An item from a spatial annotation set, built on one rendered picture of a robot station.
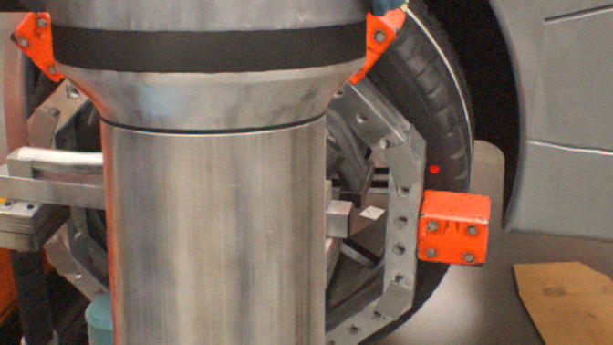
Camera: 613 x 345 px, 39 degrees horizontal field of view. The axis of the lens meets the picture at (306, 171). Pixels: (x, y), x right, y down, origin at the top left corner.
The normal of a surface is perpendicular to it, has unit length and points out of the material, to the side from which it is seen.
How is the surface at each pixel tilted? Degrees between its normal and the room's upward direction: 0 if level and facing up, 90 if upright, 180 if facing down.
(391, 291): 90
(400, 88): 90
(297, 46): 80
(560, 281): 12
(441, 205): 0
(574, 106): 90
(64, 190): 90
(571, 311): 2
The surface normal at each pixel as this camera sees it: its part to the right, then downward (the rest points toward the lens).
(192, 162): -0.04, 0.24
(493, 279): 0.00, -0.90
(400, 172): -0.22, 0.44
